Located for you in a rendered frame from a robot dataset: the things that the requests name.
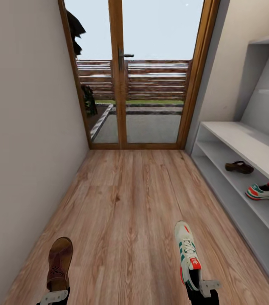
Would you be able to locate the gym shoe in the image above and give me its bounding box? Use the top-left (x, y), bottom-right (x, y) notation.
top-left (174, 221), bottom-right (203, 291)
top-left (245, 183), bottom-right (269, 200)

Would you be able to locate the sandal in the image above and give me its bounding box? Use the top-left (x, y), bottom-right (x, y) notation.
top-left (46, 236), bottom-right (73, 292)
top-left (225, 161), bottom-right (254, 174)

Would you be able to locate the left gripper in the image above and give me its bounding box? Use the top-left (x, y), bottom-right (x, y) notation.
top-left (36, 287), bottom-right (70, 305)

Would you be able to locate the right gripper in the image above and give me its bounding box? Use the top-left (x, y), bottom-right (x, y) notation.
top-left (186, 283), bottom-right (219, 305)

